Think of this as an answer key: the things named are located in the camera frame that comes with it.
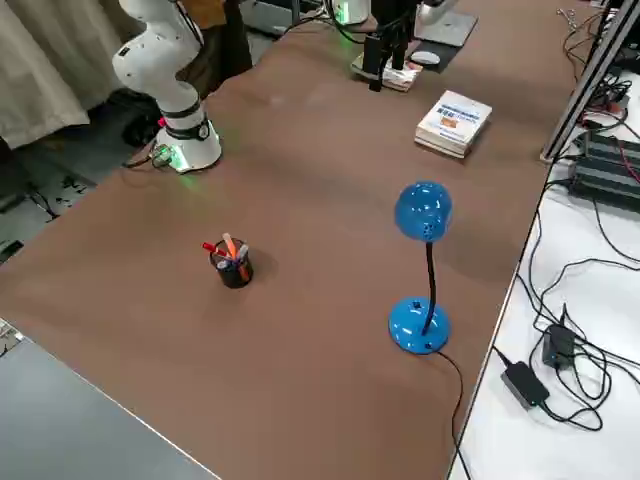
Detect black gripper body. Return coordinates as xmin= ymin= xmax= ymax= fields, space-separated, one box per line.
xmin=372 ymin=0 xmax=419 ymax=39

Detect silver closed laptop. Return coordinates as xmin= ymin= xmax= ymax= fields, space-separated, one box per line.
xmin=414 ymin=10 xmax=479 ymax=49

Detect black mouse pad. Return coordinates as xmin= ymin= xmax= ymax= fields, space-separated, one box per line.
xmin=405 ymin=42 xmax=459 ymax=74

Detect blue desk lamp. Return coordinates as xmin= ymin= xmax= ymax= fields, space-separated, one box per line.
xmin=388 ymin=180 xmax=455 ymax=356

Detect black ribbed power supply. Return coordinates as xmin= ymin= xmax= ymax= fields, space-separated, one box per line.
xmin=579 ymin=129 xmax=640 ymax=174
xmin=567 ymin=158 xmax=640 ymax=212

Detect black mesh pen holder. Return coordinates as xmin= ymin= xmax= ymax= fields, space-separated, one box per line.
xmin=209 ymin=240 xmax=255 ymax=290

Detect beige curtain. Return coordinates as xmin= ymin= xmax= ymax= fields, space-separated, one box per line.
xmin=0 ymin=0 xmax=154 ymax=151

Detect small black box blue light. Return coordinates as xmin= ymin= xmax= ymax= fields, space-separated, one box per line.
xmin=541 ymin=322 xmax=578 ymax=372

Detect black power adapter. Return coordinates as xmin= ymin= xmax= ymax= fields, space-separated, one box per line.
xmin=501 ymin=361 xmax=551 ymax=412

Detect white table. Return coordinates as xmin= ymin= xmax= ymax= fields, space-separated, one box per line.
xmin=448 ymin=162 xmax=640 ymax=480

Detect grey desk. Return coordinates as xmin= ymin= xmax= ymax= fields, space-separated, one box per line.
xmin=0 ymin=319 xmax=221 ymax=480

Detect aluminium frame post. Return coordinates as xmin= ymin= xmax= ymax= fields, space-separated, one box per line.
xmin=538 ymin=0 xmax=640 ymax=164

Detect red cable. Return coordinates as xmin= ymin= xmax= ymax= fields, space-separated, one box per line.
xmin=612 ymin=133 xmax=640 ymax=187

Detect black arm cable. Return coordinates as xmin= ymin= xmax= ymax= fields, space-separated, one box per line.
xmin=121 ymin=148 xmax=167 ymax=171

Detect black lamp cable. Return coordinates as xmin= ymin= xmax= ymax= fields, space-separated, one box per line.
xmin=432 ymin=349 xmax=474 ymax=480

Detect black adapter cable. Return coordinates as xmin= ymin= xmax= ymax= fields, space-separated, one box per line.
xmin=492 ymin=344 xmax=610 ymax=432

